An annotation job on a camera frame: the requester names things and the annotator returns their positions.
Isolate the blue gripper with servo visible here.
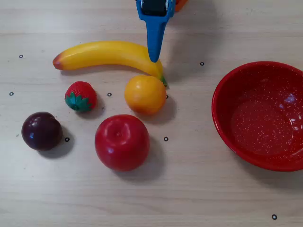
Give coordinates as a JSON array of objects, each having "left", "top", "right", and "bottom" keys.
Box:
[{"left": 136, "top": 0, "right": 177, "bottom": 63}]

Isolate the yellow plastic banana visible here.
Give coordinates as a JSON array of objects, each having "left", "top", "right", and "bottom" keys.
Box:
[{"left": 52, "top": 40, "right": 169, "bottom": 88}]

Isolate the red speckled enamel bowl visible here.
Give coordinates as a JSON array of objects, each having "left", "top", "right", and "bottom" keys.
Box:
[{"left": 211, "top": 61, "right": 303, "bottom": 172}]

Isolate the orange plastic fruit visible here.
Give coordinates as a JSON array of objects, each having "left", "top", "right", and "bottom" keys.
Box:
[{"left": 124, "top": 74, "right": 167, "bottom": 116}]

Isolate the red plastic strawberry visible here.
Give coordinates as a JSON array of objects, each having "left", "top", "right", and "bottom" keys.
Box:
[{"left": 64, "top": 81, "right": 98, "bottom": 113}]

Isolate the red plastic apple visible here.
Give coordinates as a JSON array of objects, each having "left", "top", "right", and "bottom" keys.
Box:
[{"left": 94, "top": 114, "right": 151, "bottom": 172}]

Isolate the dark purple plastic plum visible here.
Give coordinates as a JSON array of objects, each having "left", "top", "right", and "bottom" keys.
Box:
[{"left": 21, "top": 112, "right": 63, "bottom": 151}]

